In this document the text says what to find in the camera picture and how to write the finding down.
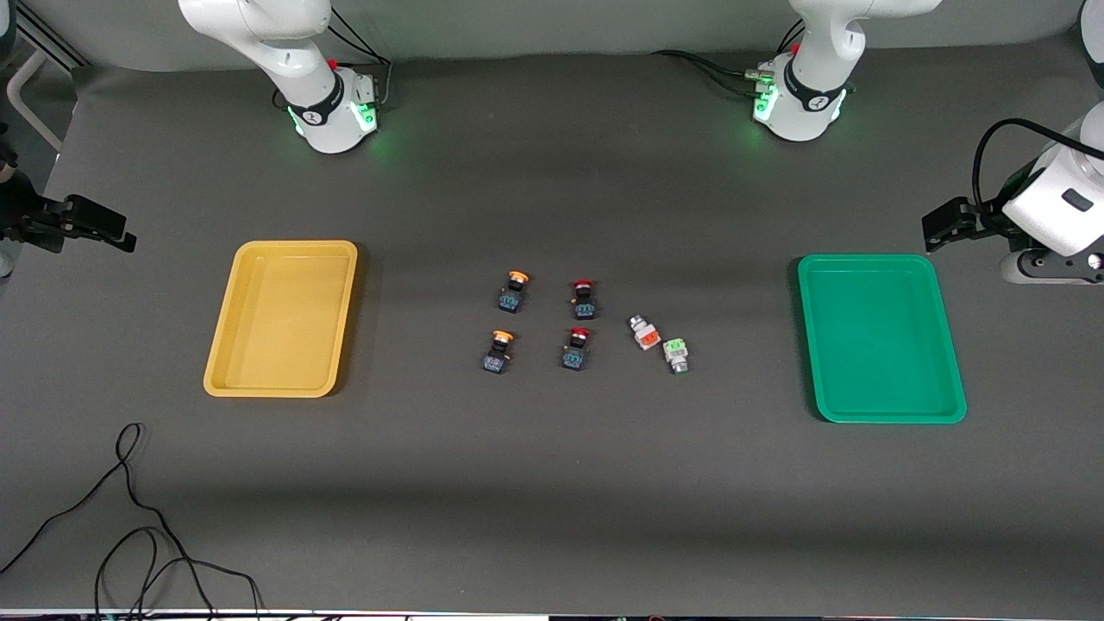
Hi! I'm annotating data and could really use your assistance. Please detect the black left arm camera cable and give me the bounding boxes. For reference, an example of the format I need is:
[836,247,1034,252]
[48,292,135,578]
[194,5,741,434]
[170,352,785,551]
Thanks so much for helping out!
[973,118,1104,212]

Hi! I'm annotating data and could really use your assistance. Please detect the yellow cap push button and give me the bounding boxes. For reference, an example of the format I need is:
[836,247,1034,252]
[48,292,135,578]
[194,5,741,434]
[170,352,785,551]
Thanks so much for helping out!
[481,329,516,375]
[498,270,530,314]

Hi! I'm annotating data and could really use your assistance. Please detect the black arm base cables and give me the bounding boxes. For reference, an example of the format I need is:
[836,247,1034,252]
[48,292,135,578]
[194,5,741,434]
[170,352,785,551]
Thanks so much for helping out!
[651,49,777,96]
[274,7,393,111]

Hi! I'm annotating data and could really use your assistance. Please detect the yellow plastic tray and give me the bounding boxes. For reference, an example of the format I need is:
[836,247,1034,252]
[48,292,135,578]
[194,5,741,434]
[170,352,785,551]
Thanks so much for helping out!
[203,240,359,398]

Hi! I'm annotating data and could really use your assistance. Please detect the dark grey table mat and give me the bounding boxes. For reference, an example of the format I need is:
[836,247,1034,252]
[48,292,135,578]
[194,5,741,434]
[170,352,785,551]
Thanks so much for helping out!
[0,34,1104,615]

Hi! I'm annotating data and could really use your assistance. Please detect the black right arm base cables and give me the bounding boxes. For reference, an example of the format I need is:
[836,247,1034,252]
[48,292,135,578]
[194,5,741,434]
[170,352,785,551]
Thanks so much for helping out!
[274,7,393,111]

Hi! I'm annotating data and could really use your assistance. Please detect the white bent metal pipe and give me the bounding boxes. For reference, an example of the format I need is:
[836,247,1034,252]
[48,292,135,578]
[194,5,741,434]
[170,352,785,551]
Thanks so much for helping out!
[7,47,66,152]

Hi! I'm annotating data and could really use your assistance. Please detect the loose thin black cable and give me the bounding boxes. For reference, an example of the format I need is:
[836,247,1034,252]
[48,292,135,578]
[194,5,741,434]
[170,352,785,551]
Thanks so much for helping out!
[0,422,264,620]

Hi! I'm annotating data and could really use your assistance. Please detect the green plastic tray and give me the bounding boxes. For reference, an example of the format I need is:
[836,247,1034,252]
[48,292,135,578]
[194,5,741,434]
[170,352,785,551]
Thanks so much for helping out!
[796,254,968,424]

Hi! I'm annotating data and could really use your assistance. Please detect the black aluminium frame rail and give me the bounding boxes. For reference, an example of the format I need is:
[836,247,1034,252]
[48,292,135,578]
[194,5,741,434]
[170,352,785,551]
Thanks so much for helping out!
[13,0,87,70]

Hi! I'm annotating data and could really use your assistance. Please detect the black left arm base cables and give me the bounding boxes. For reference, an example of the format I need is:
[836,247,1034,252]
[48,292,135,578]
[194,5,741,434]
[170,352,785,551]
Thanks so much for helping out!
[651,49,777,96]

